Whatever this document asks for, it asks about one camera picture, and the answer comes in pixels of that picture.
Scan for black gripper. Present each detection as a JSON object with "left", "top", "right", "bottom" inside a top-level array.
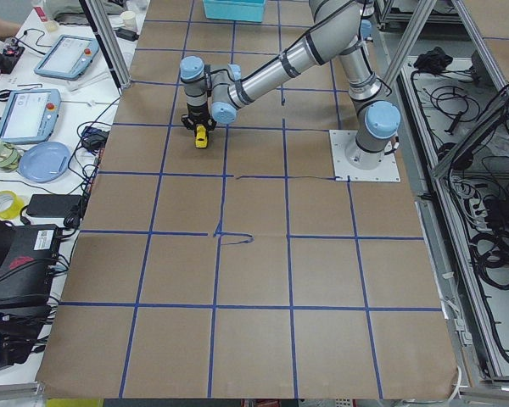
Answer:
[{"left": 182, "top": 103, "right": 216, "bottom": 133}]

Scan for yellow toy beetle car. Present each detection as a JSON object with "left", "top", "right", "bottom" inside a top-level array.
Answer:
[{"left": 195, "top": 125, "right": 209, "bottom": 149}]

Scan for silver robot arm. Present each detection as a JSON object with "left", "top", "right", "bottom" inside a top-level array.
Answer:
[{"left": 180, "top": 1, "right": 401, "bottom": 170}]

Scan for turquoise plastic storage bin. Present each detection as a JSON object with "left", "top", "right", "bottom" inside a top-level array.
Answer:
[{"left": 203, "top": 0, "right": 266, "bottom": 23}]

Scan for white paper cup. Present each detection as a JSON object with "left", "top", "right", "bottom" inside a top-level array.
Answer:
[{"left": 120, "top": 10, "right": 137, "bottom": 31}]

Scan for far teach pendant tablet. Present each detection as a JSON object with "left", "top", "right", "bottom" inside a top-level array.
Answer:
[{"left": 34, "top": 35, "right": 100, "bottom": 81}]

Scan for teach pendant tablet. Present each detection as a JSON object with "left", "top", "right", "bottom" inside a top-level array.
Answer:
[
  {"left": 0, "top": 89, "right": 62, "bottom": 145},
  {"left": 34, "top": 35, "right": 100, "bottom": 81}
]

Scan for light blue plate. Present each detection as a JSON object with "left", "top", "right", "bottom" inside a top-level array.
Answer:
[{"left": 18, "top": 142, "right": 70, "bottom": 183}]

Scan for near teach pendant tablet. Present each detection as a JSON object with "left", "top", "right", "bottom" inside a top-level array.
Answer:
[{"left": 0, "top": 89, "right": 62, "bottom": 145}]

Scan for black power adapter brick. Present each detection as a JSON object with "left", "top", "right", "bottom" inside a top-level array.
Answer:
[{"left": 26, "top": 194, "right": 81, "bottom": 218}]

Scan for green masking tape rolls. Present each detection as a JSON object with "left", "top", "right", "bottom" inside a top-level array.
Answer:
[{"left": 0, "top": 140, "right": 22, "bottom": 172}]

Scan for yellow tape roll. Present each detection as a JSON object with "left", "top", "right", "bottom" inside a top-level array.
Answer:
[{"left": 0, "top": 191, "right": 25, "bottom": 220}]

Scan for black computer box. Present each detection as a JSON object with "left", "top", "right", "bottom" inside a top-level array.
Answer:
[{"left": 0, "top": 220, "right": 60, "bottom": 309}]

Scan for aluminium frame post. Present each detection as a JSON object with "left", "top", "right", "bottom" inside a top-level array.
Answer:
[{"left": 79, "top": 0, "right": 131, "bottom": 90}]

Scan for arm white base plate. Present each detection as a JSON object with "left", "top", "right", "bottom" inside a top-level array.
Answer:
[{"left": 329, "top": 130, "right": 400, "bottom": 182}]

